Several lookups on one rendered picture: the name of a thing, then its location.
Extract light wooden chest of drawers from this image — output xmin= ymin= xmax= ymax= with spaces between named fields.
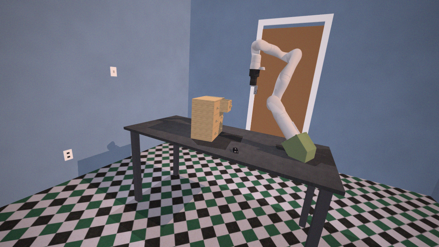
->
xmin=191 ymin=96 xmax=225 ymax=142

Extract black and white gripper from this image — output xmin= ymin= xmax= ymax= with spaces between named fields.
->
xmin=249 ymin=62 xmax=265 ymax=94

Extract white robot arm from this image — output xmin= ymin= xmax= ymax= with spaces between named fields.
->
xmin=251 ymin=39 xmax=302 ymax=140

